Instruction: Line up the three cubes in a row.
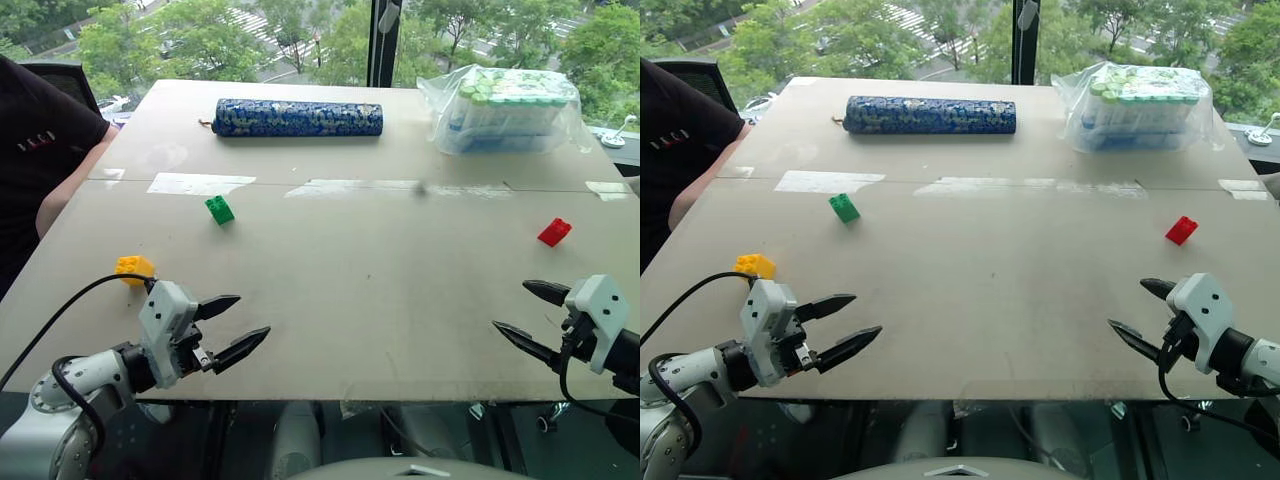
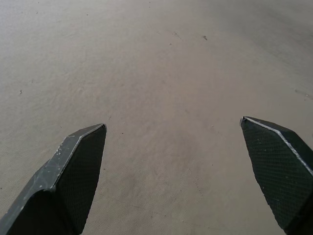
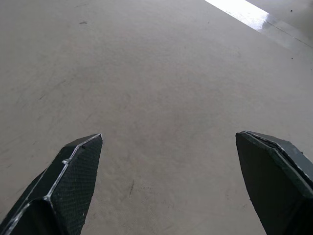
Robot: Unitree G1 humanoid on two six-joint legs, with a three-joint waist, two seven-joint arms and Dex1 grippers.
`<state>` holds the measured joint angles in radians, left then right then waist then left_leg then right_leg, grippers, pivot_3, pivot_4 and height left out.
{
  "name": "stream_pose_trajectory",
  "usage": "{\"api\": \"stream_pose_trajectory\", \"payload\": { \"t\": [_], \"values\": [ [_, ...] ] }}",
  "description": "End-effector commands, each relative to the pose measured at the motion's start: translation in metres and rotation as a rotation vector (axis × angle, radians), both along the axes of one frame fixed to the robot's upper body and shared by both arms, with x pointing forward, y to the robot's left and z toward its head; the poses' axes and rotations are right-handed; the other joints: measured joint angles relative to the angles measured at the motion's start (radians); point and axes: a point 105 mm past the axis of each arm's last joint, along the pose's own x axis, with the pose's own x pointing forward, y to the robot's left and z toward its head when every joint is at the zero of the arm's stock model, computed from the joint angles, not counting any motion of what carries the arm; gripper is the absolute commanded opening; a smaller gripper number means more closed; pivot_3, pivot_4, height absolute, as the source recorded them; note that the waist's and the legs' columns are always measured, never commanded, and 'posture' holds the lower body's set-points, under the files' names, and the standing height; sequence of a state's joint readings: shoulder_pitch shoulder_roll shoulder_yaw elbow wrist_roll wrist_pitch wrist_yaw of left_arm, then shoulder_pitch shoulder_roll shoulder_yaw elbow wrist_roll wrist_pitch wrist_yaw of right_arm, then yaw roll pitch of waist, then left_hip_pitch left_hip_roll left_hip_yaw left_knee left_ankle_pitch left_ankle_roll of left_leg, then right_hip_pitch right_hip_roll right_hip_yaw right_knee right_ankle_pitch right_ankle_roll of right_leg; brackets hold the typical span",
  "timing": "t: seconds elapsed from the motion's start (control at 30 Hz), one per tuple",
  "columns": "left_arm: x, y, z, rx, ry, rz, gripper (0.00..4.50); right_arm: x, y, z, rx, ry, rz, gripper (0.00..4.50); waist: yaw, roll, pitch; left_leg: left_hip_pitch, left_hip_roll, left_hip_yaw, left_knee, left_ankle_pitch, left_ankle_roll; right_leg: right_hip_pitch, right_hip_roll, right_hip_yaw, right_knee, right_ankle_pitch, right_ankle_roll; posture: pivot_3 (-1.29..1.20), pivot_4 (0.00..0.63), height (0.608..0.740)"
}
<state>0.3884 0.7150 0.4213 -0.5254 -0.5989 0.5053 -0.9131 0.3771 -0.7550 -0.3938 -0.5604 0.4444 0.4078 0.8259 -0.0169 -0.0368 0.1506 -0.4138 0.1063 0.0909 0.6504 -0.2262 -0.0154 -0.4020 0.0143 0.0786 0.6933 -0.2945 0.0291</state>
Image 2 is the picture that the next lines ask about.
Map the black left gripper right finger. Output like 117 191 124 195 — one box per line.
240 116 313 235

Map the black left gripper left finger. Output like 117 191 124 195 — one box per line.
0 123 108 235

